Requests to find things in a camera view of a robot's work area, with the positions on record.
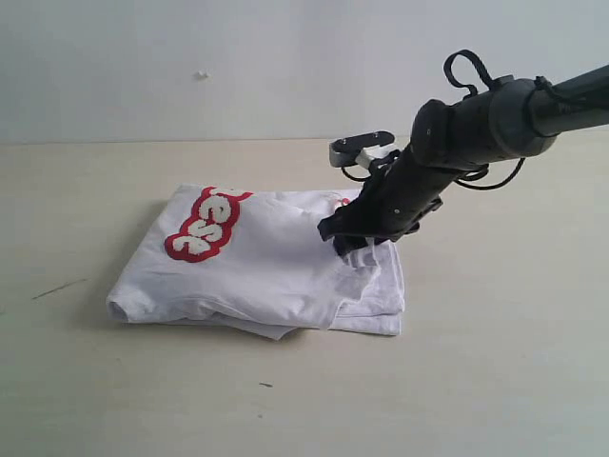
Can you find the white t-shirt red lettering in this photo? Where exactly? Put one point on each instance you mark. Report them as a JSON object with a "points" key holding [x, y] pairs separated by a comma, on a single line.
{"points": [[255, 261]]}

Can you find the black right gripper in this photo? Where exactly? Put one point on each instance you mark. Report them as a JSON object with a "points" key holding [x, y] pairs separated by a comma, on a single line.
{"points": [[387, 207]]}

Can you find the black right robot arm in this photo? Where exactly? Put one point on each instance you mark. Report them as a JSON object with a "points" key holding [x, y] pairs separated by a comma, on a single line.
{"points": [[513, 120]]}

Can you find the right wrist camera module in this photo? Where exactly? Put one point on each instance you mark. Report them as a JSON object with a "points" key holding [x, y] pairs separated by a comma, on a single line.
{"points": [[362, 150]]}

